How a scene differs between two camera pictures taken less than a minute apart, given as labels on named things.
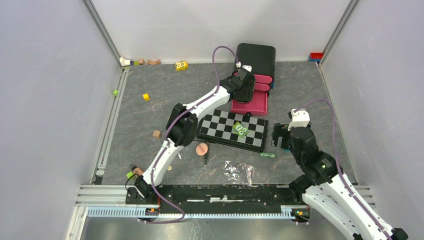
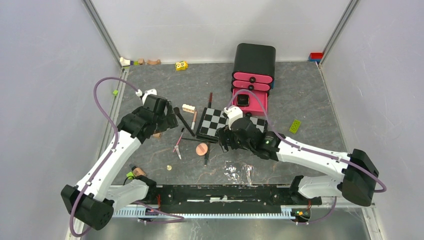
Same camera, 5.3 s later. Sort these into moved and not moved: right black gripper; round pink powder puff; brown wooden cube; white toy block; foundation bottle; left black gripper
Moved: right black gripper; left black gripper
Not moved: round pink powder puff; foundation bottle; white toy block; brown wooden cube
